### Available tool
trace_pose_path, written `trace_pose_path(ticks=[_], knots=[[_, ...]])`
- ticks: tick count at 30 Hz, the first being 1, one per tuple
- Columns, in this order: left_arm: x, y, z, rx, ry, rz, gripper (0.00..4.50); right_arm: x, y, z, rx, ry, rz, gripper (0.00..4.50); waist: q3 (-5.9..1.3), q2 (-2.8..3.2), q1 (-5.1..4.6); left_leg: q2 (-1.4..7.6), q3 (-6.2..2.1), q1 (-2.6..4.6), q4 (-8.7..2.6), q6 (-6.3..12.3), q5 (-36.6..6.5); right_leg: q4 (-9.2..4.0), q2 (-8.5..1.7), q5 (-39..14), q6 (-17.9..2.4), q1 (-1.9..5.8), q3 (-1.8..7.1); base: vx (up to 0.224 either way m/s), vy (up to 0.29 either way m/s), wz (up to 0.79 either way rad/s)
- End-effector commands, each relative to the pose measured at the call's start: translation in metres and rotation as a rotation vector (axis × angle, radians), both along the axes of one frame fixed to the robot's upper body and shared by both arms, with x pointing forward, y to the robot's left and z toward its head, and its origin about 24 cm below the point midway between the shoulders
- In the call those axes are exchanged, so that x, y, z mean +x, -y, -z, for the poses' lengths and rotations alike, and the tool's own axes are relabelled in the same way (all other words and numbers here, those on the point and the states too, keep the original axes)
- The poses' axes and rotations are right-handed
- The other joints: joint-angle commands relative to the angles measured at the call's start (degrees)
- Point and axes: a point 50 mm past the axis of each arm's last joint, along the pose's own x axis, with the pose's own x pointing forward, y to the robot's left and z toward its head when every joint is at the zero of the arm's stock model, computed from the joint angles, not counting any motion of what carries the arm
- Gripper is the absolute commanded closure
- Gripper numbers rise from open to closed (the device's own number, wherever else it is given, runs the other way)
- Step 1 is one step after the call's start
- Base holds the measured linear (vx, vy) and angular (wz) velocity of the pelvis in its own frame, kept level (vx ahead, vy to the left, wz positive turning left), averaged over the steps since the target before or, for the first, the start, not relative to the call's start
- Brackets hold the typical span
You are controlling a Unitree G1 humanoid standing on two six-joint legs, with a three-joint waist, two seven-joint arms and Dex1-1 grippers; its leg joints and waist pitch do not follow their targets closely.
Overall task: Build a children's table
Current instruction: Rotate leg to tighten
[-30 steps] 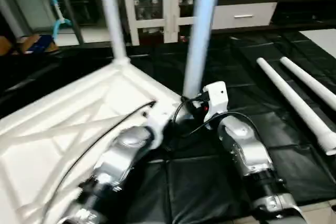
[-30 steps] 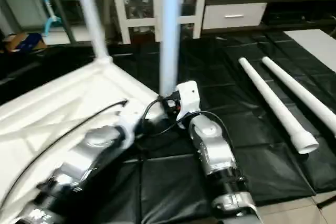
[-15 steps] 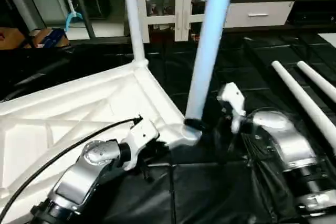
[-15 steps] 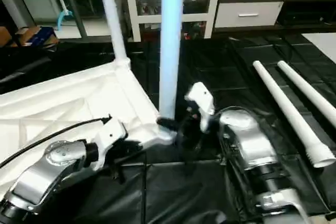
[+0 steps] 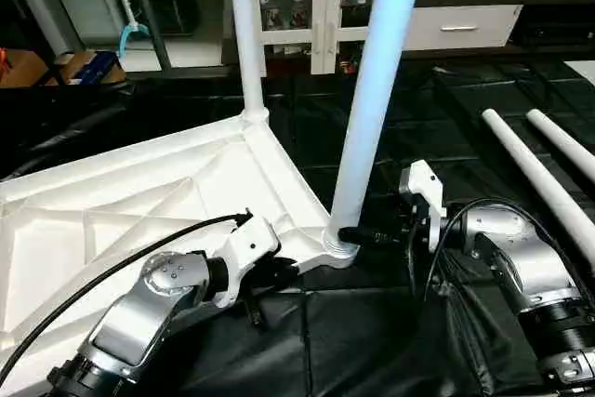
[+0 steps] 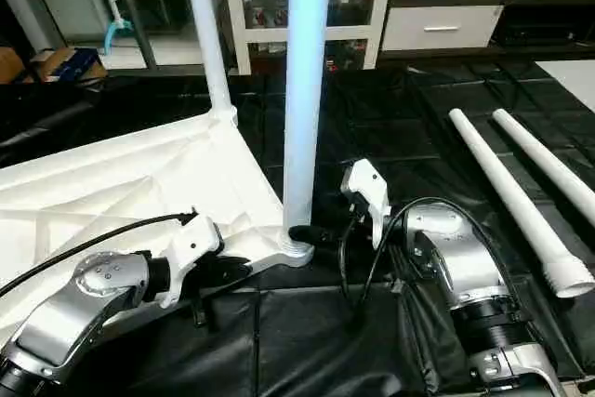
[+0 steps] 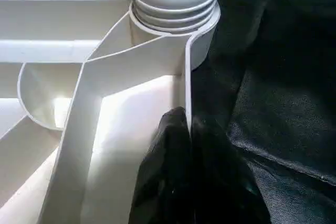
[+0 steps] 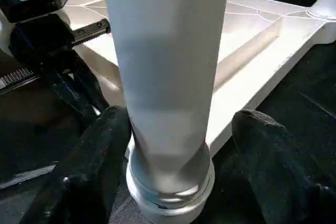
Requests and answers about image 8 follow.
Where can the white plastic table top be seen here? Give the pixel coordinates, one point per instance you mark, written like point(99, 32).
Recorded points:
point(273, 40)

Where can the black work mat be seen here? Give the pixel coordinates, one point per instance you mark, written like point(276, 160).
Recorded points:
point(315, 108)

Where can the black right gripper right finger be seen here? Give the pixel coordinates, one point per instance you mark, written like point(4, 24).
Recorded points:
point(278, 171)

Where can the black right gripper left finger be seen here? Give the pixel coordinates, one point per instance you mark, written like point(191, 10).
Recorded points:
point(84, 177)

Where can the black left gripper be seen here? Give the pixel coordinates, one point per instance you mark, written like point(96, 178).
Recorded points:
point(42, 35)

